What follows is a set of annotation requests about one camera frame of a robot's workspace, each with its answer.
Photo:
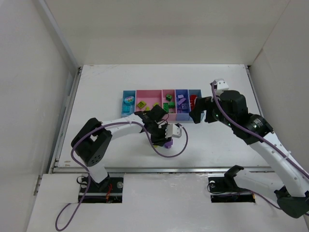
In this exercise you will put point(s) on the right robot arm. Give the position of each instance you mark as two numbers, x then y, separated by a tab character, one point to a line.
292	192

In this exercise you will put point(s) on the light blue bin left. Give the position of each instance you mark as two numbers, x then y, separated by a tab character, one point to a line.
127	93

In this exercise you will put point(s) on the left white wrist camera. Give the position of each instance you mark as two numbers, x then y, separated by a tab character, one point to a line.
173	130

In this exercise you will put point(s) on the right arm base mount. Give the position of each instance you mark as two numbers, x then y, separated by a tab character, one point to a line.
223	189

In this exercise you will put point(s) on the dark green lego piece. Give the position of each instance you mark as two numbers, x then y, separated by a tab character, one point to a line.
168	97

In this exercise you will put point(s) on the metal table rail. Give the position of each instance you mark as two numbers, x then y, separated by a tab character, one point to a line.
74	170

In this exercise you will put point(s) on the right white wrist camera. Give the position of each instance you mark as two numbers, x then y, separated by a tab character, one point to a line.
218	86

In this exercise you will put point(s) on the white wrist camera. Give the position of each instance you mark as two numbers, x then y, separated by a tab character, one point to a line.
218	86
173	130

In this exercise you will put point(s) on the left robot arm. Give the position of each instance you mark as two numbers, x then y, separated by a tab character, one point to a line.
92	141

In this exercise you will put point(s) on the purple lego brick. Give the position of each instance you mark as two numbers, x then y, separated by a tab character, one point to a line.
182	105

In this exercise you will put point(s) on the teal lego bricks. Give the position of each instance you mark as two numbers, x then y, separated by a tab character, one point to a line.
127	109

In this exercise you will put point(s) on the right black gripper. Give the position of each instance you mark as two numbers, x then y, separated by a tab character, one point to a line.
205	109

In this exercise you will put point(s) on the large pink bin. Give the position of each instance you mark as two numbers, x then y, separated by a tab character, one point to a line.
150	97

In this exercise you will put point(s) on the red round flower lego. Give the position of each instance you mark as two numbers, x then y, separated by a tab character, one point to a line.
193	101

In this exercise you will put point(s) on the lavender flower lego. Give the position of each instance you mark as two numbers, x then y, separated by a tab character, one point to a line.
168	144

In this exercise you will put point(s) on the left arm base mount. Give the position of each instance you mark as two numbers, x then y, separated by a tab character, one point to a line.
112	191

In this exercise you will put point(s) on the green lego row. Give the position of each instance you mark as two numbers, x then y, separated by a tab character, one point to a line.
169	107

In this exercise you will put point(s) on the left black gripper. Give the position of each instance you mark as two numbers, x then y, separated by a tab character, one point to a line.
159	134

